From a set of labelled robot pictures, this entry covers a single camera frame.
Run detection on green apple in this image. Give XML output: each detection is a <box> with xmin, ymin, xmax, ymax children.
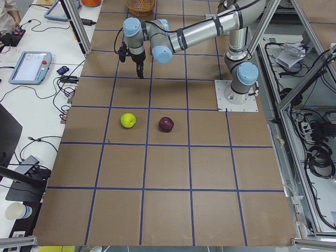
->
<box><xmin>120</xmin><ymin>113</ymin><xmax>137</xmax><ymax>129</ymax></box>

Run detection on dark red apple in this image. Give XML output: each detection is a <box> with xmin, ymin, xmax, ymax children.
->
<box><xmin>159</xmin><ymin>117</ymin><xmax>174</xmax><ymax>132</ymax></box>

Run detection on wicker basket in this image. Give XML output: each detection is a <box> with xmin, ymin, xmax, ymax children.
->
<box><xmin>126</xmin><ymin>0</ymin><xmax>156</xmax><ymax>17</ymax></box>

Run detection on black power adapter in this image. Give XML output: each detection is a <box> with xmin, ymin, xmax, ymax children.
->
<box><xmin>81</xmin><ymin>18</ymin><xmax>96</xmax><ymax>26</ymax></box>

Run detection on small dark blue pouch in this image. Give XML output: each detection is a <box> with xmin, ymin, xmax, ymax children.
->
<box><xmin>57</xmin><ymin>66</ymin><xmax>69</xmax><ymax>76</ymax></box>

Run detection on orange round container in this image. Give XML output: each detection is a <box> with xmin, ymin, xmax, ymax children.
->
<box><xmin>81</xmin><ymin>0</ymin><xmax>102</xmax><ymax>7</ymax></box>

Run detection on far teach pendant tablet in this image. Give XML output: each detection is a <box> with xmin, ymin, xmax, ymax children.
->
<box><xmin>44</xmin><ymin>1</ymin><xmax>68</xmax><ymax>22</ymax></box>

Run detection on teach pendant tablet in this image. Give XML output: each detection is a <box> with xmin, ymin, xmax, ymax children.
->
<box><xmin>8</xmin><ymin>51</ymin><xmax>52</xmax><ymax>85</ymax></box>
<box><xmin>44</xmin><ymin>1</ymin><xmax>68</xmax><ymax>22</ymax></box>

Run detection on near teach pendant tablet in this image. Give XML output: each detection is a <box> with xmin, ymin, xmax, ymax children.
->
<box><xmin>8</xmin><ymin>51</ymin><xmax>52</xmax><ymax>85</ymax></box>

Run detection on grey usb hub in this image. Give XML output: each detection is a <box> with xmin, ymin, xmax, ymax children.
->
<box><xmin>14</xmin><ymin>155</ymin><xmax>39</xmax><ymax>174</ymax></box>

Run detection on crumpled white papers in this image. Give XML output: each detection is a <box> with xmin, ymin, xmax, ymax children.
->
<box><xmin>275</xmin><ymin>43</ymin><xmax>306</xmax><ymax>69</ymax></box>

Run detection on black monitor stand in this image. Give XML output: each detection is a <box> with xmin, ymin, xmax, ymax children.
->
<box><xmin>1</xmin><ymin>106</ymin><xmax>51</xmax><ymax>202</ymax></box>

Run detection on white paper cup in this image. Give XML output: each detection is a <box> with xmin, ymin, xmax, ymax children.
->
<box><xmin>5</xmin><ymin>202</ymin><xmax>33</xmax><ymax>220</ymax></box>

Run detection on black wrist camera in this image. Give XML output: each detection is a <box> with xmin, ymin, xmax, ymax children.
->
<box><xmin>118</xmin><ymin>41</ymin><xmax>128</xmax><ymax>63</ymax></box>

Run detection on aluminium frame post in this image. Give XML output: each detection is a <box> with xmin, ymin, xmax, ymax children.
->
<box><xmin>60</xmin><ymin>0</ymin><xmax>92</xmax><ymax>55</ymax></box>

